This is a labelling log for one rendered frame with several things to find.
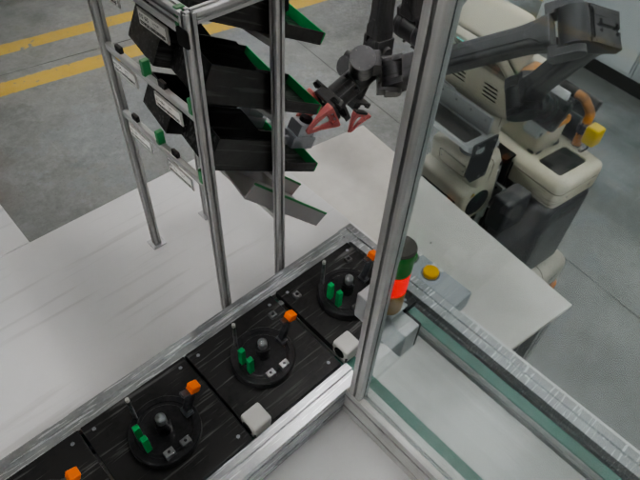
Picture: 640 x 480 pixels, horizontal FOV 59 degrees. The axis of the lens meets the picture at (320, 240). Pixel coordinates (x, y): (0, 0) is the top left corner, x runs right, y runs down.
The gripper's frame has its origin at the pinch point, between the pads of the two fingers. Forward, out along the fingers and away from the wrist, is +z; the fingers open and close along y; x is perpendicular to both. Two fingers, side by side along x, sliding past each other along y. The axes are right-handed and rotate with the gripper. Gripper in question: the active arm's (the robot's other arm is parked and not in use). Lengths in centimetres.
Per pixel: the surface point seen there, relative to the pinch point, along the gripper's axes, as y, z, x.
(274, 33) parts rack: 8.4, -1.4, -32.2
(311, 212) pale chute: 6.0, 10.7, 20.5
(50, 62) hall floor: -274, 59, 114
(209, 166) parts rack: 10.9, 21.8, -20.9
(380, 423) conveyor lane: 56, 30, 21
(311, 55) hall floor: -194, -75, 178
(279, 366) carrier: 35, 38, 12
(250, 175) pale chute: -7.1, 16.2, 10.0
